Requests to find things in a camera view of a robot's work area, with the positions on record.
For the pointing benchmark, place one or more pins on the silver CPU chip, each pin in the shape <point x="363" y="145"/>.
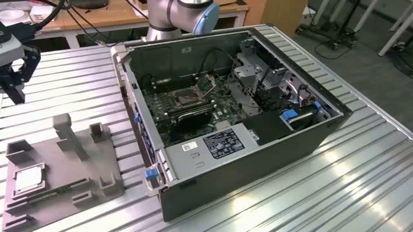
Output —
<point x="28" y="180"/>

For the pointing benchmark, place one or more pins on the green RAM stick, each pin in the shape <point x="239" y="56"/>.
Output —
<point x="64" y="189"/>

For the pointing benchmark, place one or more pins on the wooden cabinet panel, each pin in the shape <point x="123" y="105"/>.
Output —
<point x="281" y="14"/>

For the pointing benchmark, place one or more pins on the black air shroud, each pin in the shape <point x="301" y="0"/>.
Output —
<point x="265" y="128"/>

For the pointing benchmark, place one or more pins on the blue case latch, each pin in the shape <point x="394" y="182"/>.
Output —
<point x="151" y="174"/>

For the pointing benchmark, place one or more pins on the white box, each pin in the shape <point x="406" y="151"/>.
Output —
<point x="43" y="13"/>

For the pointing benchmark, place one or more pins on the white label sticker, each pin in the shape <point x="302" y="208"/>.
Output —
<point x="186" y="50"/>

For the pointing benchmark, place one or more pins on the CPU socket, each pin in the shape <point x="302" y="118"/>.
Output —
<point x="187" y="96"/>

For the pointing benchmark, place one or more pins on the grey parts rack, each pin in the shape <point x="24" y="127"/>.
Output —
<point x="64" y="169"/>

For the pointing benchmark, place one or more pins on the metal drive cage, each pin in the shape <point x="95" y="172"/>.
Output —
<point x="249" y="72"/>

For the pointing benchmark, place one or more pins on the grey power supply unit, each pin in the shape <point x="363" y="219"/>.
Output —
<point x="192" y="157"/>

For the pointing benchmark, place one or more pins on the black wheeled stand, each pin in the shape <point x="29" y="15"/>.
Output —
<point x="342" y="32"/>

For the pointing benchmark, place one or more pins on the wooden desk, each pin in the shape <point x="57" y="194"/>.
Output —
<point x="106" y="17"/>

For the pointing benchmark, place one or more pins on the green motherboard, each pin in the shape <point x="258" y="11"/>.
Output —
<point x="222" y="106"/>

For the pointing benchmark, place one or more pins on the white table leg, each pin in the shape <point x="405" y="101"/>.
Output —
<point x="394" y="31"/>

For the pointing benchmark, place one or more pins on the open PC case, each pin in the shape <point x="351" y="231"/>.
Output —
<point x="226" y="193"/>

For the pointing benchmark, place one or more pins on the white desk frame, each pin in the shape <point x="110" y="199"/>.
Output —
<point x="366" y="14"/>

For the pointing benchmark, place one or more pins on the blue expansion card latch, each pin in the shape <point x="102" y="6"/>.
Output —
<point x="136" y="118"/>

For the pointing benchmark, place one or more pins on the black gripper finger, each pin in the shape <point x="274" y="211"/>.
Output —
<point x="31" y="65"/>

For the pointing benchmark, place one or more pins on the blue disk carrier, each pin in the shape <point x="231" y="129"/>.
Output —
<point x="287" y="116"/>

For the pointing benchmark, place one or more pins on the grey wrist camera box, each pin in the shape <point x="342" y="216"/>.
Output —
<point x="9" y="48"/>

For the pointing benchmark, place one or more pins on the silver finned heatsink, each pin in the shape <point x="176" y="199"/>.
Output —
<point x="222" y="125"/>

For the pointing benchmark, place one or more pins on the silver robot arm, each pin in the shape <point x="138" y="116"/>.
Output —
<point x="167" y="14"/>

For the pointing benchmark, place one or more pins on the small blue clip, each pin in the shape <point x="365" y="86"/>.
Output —
<point x="315" y="105"/>

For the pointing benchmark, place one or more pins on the black graphics card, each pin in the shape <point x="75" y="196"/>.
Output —
<point x="192" y="119"/>

